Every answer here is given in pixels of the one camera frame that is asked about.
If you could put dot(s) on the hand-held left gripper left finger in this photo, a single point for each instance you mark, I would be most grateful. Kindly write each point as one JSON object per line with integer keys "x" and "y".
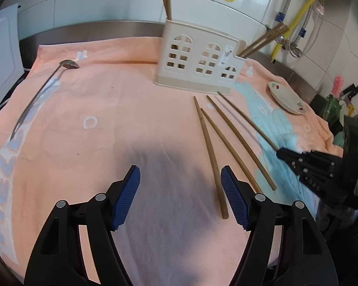
{"x": 125, "y": 198}

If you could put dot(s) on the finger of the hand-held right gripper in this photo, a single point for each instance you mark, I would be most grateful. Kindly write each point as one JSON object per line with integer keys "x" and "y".
{"x": 310, "y": 159}
{"x": 316, "y": 181}

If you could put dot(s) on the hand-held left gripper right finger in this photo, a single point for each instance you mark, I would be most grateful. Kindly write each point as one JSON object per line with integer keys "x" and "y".
{"x": 234, "y": 198}

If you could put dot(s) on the cream plastic utensil holder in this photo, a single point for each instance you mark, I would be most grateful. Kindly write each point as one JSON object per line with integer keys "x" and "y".
{"x": 191, "y": 85}

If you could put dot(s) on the green glass jar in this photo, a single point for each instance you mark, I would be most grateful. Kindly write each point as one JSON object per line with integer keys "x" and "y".
{"x": 332, "y": 107}

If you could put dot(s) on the white flower-print dish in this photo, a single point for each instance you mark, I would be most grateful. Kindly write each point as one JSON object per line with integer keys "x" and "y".
{"x": 286, "y": 98}

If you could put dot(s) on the pink bottle brush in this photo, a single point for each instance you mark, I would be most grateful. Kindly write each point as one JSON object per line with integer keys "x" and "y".
{"x": 337, "y": 85}

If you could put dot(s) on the peach printed towel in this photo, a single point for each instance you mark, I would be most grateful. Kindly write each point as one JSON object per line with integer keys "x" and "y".
{"x": 107, "y": 110}

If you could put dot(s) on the clear thin tube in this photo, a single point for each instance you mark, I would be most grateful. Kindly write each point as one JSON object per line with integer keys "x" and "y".
{"x": 319, "y": 7}

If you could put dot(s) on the metal wall valve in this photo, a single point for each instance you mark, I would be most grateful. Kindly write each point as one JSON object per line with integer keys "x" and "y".
{"x": 282, "y": 39}
{"x": 295, "y": 50}

